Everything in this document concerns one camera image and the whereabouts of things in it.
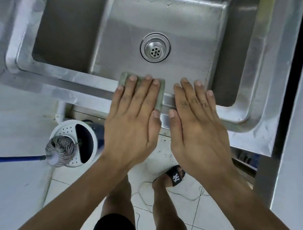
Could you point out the person's left hand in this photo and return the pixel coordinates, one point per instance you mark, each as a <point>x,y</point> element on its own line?
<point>129,132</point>

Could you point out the person's right hand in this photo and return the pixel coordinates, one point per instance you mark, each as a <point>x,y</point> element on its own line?
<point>199,143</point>

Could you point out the person's left little finger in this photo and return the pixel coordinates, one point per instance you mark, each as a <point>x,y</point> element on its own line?
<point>116,100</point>

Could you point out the person's left middle finger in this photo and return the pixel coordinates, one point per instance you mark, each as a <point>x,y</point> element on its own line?
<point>142,92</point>

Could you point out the person's left thumb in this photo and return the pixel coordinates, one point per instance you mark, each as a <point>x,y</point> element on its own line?
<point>155,127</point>

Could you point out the person's right thumb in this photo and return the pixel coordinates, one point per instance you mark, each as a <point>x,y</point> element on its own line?
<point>173,128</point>

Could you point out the person's right middle finger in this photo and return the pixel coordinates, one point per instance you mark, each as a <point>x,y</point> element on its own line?
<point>191,95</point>

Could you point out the person's right little finger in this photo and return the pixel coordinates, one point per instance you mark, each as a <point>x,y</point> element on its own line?
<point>213,104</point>

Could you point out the grey-green scouring sponge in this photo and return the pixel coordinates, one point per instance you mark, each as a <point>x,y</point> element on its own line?
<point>123,79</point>

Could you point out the person's right forearm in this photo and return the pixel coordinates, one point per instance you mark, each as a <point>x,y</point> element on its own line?
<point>250,218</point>

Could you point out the person's left forearm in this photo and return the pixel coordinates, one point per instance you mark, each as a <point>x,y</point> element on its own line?
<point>79,197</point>

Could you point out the round metal drain strainer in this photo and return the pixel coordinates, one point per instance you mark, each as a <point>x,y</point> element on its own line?
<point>155,48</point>

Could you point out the black slide sandal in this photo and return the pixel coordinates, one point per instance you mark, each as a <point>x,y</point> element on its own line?
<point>175,177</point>

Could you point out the white mop spin bucket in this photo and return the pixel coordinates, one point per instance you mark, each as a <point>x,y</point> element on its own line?
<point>86,142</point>

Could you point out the white plastic drain pipe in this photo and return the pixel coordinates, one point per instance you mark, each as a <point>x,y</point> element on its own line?
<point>61,110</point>

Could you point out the stainless steel sink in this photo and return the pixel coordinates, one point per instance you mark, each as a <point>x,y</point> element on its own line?
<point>174,21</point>

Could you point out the person's left leg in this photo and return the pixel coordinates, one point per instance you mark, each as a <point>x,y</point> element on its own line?
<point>120,197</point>

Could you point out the person's leg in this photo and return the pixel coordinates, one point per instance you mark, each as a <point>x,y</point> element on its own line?
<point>120,197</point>
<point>167,211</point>

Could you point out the person's right leg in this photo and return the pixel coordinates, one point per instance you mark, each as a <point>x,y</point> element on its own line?
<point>167,211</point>

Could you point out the stainless steel cabinet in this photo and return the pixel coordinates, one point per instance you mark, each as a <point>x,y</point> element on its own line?
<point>301,104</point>

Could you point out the black shorts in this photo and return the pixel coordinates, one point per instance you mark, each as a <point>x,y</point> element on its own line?
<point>116,228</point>

